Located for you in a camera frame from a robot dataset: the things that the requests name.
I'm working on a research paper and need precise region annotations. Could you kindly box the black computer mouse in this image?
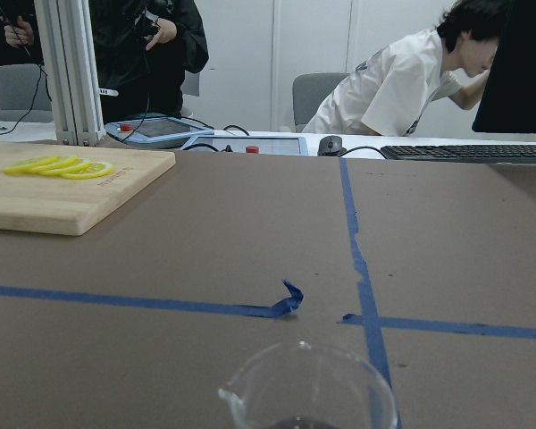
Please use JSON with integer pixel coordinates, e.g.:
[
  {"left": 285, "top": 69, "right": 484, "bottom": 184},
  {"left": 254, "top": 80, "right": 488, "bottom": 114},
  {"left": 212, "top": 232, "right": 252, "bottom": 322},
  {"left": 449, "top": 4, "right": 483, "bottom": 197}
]
[{"left": 317, "top": 135, "right": 347, "bottom": 156}]

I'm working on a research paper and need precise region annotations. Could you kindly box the grey chair left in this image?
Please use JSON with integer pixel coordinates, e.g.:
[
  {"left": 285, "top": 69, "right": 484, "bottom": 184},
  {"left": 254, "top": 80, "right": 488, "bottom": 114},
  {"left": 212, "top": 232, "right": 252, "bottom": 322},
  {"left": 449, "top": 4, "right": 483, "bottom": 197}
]
[{"left": 0, "top": 63, "right": 54, "bottom": 123}]

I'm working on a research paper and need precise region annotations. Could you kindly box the bamboo cutting board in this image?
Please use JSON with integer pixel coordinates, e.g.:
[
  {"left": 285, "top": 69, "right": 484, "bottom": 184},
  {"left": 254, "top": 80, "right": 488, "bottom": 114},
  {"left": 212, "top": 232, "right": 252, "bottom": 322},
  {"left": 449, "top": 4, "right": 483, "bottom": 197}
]
[{"left": 0, "top": 142, "right": 176, "bottom": 236}]

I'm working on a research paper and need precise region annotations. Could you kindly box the grey chair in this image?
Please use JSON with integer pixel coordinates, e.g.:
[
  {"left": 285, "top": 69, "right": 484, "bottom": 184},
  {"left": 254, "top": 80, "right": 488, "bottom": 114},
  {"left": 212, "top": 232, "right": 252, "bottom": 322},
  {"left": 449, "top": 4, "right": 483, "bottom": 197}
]
[
  {"left": 292, "top": 72, "right": 348, "bottom": 132},
  {"left": 0, "top": 63, "right": 54, "bottom": 123}
]

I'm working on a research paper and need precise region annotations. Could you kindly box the person in black jacket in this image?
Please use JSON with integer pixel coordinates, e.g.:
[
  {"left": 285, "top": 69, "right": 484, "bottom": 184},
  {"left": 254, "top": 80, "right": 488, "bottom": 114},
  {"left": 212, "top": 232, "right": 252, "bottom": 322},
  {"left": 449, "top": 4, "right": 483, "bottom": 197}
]
[{"left": 0, "top": 0, "right": 210, "bottom": 124}]

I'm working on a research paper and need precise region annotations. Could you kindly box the blue teach pendant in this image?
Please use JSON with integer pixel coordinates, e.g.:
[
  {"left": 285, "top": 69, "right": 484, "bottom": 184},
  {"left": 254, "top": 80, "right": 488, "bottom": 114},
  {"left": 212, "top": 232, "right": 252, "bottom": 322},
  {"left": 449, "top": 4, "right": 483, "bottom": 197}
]
[
  {"left": 105, "top": 117, "right": 214, "bottom": 149},
  {"left": 181, "top": 135, "right": 309, "bottom": 156}
]

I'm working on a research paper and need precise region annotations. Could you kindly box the aluminium frame post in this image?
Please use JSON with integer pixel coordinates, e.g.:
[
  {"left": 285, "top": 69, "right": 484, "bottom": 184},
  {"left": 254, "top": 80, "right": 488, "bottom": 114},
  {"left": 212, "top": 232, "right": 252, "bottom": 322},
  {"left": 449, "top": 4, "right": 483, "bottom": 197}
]
[{"left": 35, "top": 0, "right": 105, "bottom": 147}]

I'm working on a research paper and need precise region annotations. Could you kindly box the black monitor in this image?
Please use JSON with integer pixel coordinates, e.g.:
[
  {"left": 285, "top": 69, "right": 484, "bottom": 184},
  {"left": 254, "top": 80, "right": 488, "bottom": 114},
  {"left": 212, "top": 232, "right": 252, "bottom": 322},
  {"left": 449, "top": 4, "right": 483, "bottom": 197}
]
[{"left": 472, "top": 0, "right": 536, "bottom": 134}]

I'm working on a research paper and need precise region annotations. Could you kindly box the person in white shirt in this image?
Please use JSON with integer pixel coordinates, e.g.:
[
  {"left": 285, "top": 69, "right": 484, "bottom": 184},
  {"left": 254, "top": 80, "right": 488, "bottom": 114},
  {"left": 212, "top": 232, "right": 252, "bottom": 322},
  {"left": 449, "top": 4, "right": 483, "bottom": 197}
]
[{"left": 304, "top": 1, "right": 510, "bottom": 137}]

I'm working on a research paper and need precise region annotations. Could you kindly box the clear glass beaker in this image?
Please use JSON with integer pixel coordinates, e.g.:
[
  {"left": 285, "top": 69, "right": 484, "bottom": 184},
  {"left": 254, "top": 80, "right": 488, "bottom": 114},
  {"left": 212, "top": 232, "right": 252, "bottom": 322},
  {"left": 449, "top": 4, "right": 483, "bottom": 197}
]
[{"left": 218, "top": 341, "right": 398, "bottom": 428}]

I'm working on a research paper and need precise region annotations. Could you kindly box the grey chair right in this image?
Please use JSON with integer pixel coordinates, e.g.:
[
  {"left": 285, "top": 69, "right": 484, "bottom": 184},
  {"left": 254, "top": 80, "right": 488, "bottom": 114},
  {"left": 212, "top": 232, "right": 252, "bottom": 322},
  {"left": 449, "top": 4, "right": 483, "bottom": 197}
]
[{"left": 292, "top": 72, "right": 348, "bottom": 132}]

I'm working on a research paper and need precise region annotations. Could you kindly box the black keyboard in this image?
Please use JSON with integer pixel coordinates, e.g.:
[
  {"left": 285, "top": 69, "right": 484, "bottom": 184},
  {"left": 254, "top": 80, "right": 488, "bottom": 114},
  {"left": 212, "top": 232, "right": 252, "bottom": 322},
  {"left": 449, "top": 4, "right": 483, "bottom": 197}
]
[{"left": 381, "top": 144, "right": 536, "bottom": 164}]

